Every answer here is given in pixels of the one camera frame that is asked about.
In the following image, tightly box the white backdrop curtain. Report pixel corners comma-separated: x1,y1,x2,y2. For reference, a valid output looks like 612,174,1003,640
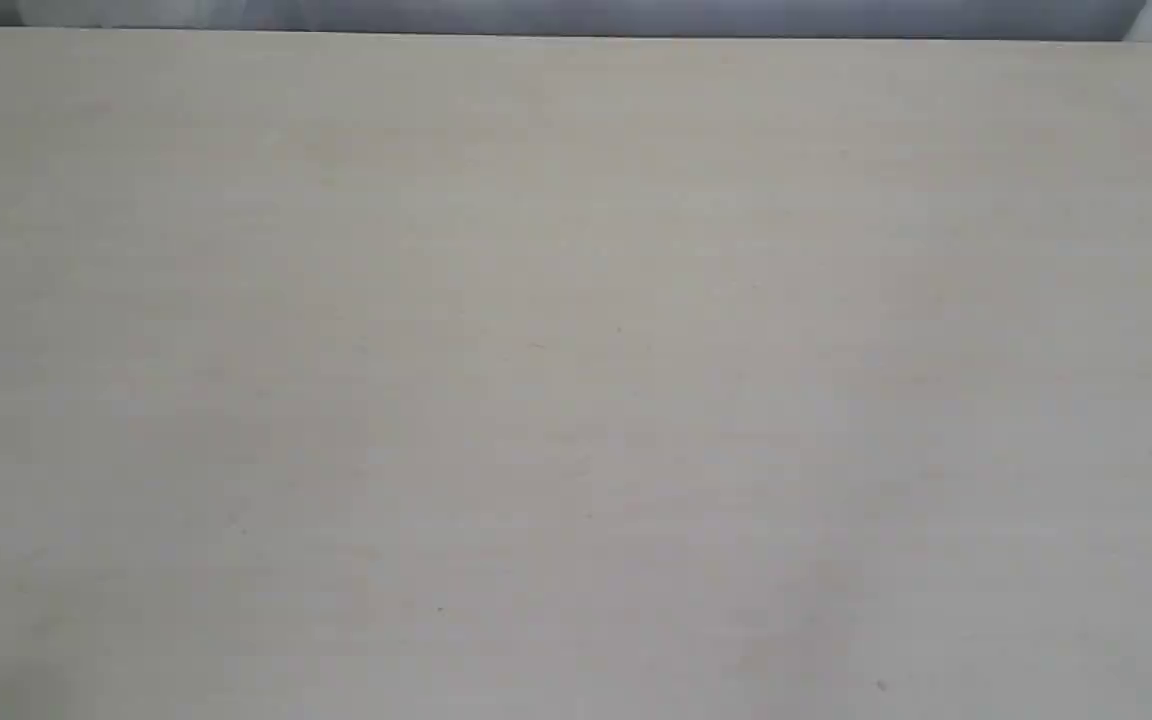
0,1,1152,41

